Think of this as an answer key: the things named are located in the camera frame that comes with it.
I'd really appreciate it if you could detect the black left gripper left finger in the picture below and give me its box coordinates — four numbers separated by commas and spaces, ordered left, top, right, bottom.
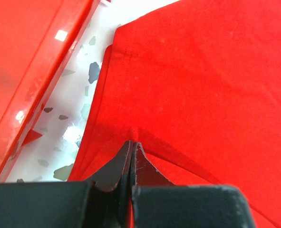
0, 141, 133, 228

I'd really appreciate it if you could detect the red plastic tray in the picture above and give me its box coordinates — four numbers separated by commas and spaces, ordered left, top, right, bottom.
0, 0, 99, 182

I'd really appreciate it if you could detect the red t shirt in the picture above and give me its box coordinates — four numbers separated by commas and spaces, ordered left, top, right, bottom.
69, 0, 281, 228

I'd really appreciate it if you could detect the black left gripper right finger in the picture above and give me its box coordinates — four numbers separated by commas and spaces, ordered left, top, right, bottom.
130, 142, 281, 228

